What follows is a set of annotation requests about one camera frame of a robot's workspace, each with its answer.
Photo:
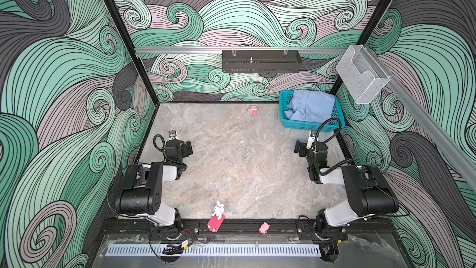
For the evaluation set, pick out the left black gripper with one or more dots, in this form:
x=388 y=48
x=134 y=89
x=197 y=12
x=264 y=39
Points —
x=186 y=148

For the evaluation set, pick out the light blue long sleeve shirt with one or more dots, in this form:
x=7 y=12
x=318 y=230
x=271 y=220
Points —
x=310 y=106

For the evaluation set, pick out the black wall tray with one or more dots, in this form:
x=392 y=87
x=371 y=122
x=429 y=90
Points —
x=265 y=62

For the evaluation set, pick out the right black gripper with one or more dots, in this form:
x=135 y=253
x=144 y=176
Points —
x=298 y=147

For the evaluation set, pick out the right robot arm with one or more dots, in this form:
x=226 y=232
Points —
x=368 y=194

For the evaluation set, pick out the small pink pig toy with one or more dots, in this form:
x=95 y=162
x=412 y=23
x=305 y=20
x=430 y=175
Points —
x=264 y=228

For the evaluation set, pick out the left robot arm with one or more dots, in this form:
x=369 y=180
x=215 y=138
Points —
x=140 y=194

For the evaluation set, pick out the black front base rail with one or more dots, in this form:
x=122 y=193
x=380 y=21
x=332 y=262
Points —
x=198 y=226

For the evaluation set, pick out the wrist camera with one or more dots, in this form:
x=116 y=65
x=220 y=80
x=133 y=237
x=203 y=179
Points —
x=312 y=135
x=172 y=135

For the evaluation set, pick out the small pink toy at back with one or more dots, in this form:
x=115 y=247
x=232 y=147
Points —
x=253 y=110

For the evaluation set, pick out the teal plastic basket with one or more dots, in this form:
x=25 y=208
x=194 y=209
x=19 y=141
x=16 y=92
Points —
x=330 y=125

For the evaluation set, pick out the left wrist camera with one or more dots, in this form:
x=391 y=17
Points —
x=172 y=135

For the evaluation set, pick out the aluminium rail back wall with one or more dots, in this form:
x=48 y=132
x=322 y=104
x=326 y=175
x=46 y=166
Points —
x=218 y=50

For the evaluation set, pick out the white slotted cable duct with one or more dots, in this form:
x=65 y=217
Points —
x=227 y=250

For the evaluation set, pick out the clear acrylic wall holder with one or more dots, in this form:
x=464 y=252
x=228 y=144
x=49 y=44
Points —
x=362 y=73

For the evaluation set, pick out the aluminium rail wall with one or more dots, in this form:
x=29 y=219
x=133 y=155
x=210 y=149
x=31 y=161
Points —
x=440 y=104
x=218 y=50

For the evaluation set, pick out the aluminium rail right wall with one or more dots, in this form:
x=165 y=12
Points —
x=440 y=104

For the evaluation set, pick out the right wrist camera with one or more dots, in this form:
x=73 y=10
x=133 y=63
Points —
x=312 y=135

